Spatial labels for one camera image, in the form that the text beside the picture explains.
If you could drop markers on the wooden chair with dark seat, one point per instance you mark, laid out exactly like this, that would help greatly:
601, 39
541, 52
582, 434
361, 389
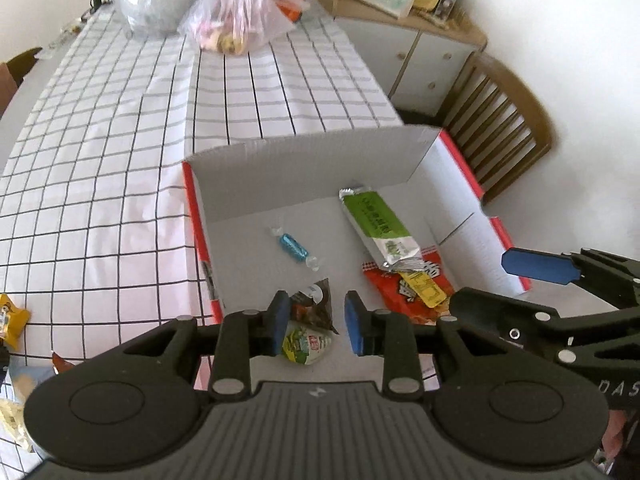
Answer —
520, 105

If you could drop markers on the red cardboard box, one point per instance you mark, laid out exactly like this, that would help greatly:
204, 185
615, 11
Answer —
300, 170

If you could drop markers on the green snack bar packet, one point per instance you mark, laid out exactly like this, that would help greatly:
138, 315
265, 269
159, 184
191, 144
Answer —
375, 220

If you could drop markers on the blue candy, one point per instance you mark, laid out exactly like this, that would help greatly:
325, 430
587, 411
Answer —
294, 250

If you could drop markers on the small clear plastic bag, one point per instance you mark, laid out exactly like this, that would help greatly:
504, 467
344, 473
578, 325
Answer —
235, 15

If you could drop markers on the pale yellow snack packet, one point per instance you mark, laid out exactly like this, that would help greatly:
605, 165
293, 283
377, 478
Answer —
12, 420

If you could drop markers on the black checked white tablecloth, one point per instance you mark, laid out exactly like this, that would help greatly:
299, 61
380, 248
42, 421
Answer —
100, 160

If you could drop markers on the dark brown snack packet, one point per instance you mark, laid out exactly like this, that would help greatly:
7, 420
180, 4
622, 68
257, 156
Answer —
315, 312

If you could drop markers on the reddish brown snack bag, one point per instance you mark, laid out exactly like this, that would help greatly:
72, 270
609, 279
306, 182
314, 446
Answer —
61, 364

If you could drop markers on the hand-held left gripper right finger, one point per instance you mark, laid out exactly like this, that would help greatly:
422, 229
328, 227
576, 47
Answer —
355, 325

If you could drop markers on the green round snack packet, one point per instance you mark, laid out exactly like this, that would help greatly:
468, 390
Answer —
305, 345

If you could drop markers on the small yellow sachet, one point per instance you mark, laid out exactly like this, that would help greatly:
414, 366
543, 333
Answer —
422, 287

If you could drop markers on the red snack packet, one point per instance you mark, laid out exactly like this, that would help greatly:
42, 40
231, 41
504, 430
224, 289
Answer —
400, 297

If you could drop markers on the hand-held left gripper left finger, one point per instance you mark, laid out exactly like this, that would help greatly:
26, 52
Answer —
277, 325

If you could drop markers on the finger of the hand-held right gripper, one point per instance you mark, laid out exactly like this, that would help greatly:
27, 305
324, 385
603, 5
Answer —
540, 265
525, 315

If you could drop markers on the light blue cookie packet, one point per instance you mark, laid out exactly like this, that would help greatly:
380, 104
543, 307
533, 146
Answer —
27, 382

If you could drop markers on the white wooden cabinet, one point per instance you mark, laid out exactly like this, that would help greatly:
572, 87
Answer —
380, 60

